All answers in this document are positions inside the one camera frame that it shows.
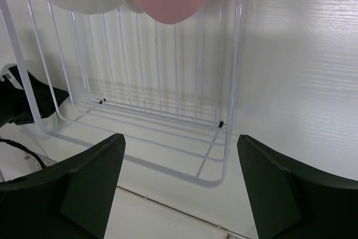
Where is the clear wire dish rack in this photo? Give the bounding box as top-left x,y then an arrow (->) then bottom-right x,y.
2,0 -> 243,188

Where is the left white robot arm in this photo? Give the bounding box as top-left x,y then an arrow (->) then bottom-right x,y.
1,72 -> 126,238

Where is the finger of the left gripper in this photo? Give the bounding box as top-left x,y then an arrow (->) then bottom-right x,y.
1,134 -> 126,238
237,134 -> 357,238

